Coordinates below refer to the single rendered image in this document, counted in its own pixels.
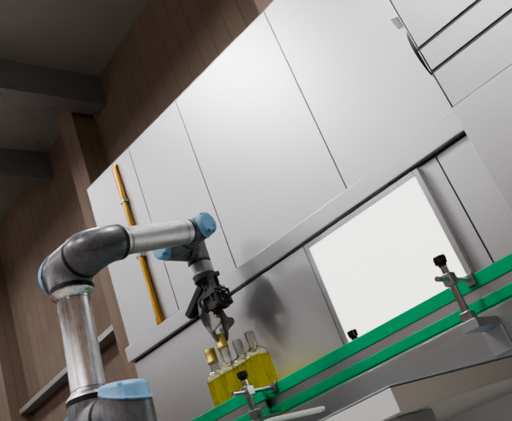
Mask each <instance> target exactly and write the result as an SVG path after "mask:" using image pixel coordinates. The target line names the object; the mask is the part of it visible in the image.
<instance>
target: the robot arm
mask: <svg viewBox="0 0 512 421"><path fill-rule="evenodd" d="M215 230H216V223H215V219H214V218H213V217H212V216H211V215H210V214H209V213H207V212H201V213H199V214H198V215H195V217H193V218H190V219H184V220H177V221H165V222H159V223H152V224H145V225H139V226H126V227H124V226H122V225H119V224H115V225H108V226H99V227H95V228H91V229H87V230H84V231H80V232H78V233H76V234H74V235H72V236H71V237H69V238H68V239H67V240H66V241H65V242H64V243H63V244H62V245H61V246H60V247H59V248H58V249H57V250H56V251H55V252H53V253H51V254H50V255H49V256H48V257H47V258H46V259H45V260H44V262H43V263H42V265H41V266H40V268H39V271H38V282H39V285H40V287H41V288H42V290H43V291H45V292H46V294H47V295H48V296H49V298H50V301H51V302H53V303H55V304H56V305H57V308H58V318H59V323H60V328H61V334H62V339H63V350H64V356H65V361H66V367H67V372H68V382H69V387H70V393H71V395H70V397H69V398H68V400H67V401H66V410H67V415H68V417H67V418H66V419H65V420H64V421H158V420H157V416H156V412H155V406H154V402H153V398H152V397H153V394H152V392H151V391H150V386H149V383H148V382H147V381H146V380H144V379H140V378H136V379H128V380H122V381H118V382H113V383H107V384H106V382H105V376H104V368H103V364H102V358H101V354H100V349H99V340H98V336H97V331H96V326H95V321H94V313H93V308H92V303H91V297H92V296H93V294H95V287H94V279H93V277H94V276H95V275H96V274H97V273H98V272H100V271H101V270H102V269H104V268H105V267H106V266H107V265H109V264H111V263H113V262H115V261H121V260H123V259H125V258H126V257H127V256H128V255H131V254H136V253H141V252H146V251H153V253H154V256H155V258H156V259H158V260H162V261H186V262H187V264H188V267H189V269H190V274H191V277H192V280H193V281H194V283H195V285H196V286H197V288H196V289H195V293H194V295H193V297H192V299H191V301H190V304H189V306H188V308H187V310H186V313H185V315H186V316H187V317H188V318H189V319H190V318H200V320H201V321H202V323H203V325H204V327H205V328H206V330H207V331H208V333H209V334H210V335H211V336H212V337H213V338H214V339H215V341H216V342H219V340H218V336H217V334H216V332H215V330H216V329H217V328H218V327H219V330H220V332H221V333H224V334H225V337H226V341H228V339H229V333H228V330H229V329H230V328H231V326H232V325H233V324H234V322H235V321H234V318H233V317H227V316H226V314H225V312H224V310H223V309H227V308H228V307H229V306H230V304H232V303H233V300H232V297H231V293H230V290H229V288H228V287H225V286H224V285H223V286H222V285H220V283H219V280H218V276H219V275H220V273H219V271H214V268H213V266H212V263H211V260H210V256H209V253H208V251H207V248H206V245H205V239H206V238H209V237H210V236H211V235H212V234H213V233H214V232H215ZM223 289H225V290H223ZM215 315H216V316H215Z"/></svg>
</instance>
